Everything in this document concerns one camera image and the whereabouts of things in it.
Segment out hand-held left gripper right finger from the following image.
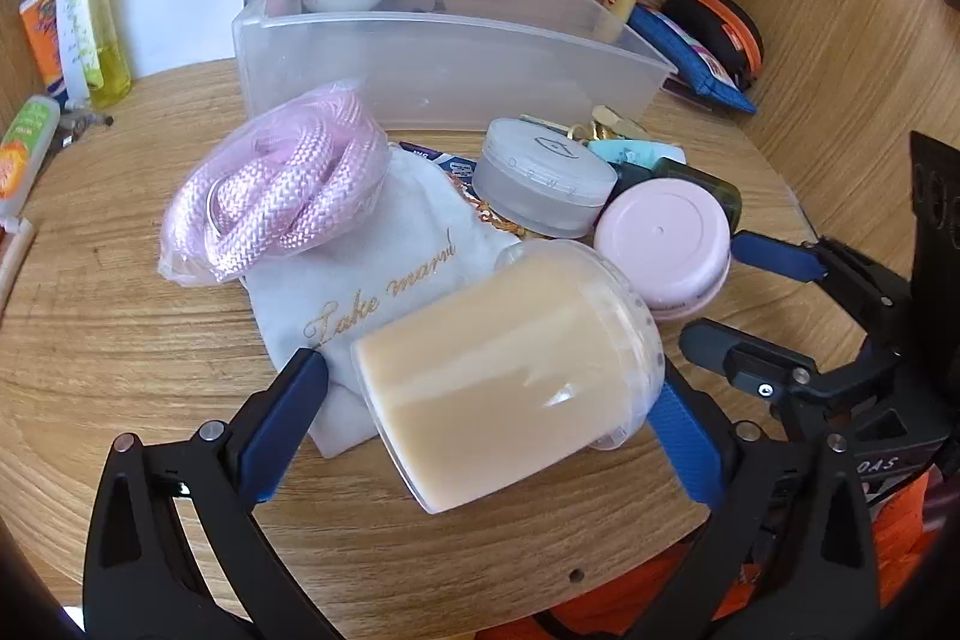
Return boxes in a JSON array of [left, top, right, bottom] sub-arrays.
[[622, 366, 878, 640]]

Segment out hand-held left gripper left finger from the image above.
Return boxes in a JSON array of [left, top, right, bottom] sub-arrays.
[[81, 347, 331, 640]]

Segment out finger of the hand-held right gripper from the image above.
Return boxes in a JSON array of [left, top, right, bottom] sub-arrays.
[[679, 319, 897, 401], [731, 231, 912, 330]]

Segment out pink round container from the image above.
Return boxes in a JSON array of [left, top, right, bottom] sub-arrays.
[[592, 178, 732, 320]]

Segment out white cloth pouch gold script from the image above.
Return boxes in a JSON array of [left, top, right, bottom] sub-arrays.
[[244, 145, 526, 459]]

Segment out small teal packet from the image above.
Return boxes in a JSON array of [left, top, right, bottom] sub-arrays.
[[587, 137, 687, 167]]

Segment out beige candle jar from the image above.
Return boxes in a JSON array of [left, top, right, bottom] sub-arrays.
[[351, 239, 667, 515]]

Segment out pink rope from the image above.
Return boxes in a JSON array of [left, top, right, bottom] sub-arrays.
[[157, 79, 392, 285]]

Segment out frosted round jar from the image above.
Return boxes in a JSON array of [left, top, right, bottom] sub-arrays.
[[471, 117, 620, 240]]

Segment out gold braided cord charm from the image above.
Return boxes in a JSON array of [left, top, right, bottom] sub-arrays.
[[448, 171, 526, 240]]

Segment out clear plastic bin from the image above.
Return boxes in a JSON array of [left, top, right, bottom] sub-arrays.
[[231, 0, 676, 133]]

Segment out gold metal clips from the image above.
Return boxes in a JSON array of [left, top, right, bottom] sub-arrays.
[[520, 104, 647, 145]]

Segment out orange cloth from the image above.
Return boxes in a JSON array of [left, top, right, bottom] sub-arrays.
[[480, 467, 950, 640]]

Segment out blue fabric pouch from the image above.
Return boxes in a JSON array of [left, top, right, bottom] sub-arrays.
[[626, 2, 758, 116]]

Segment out black case with orange zip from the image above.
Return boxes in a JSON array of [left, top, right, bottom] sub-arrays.
[[660, 0, 764, 90]]

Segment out small yellow bottle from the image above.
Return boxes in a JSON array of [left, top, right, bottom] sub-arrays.
[[591, 0, 642, 45]]

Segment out blue printed packet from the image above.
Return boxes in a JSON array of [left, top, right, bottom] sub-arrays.
[[397, 141, 481, 184]]

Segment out orange marker pens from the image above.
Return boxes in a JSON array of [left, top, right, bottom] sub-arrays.
[[0, 216, 37, 319]]

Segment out orange and green tube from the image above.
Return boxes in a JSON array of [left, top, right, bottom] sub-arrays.
[[0, 94, 62, 221]]

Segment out orange box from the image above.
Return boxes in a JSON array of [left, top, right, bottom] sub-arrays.
[[19, 0, 76, 100]]

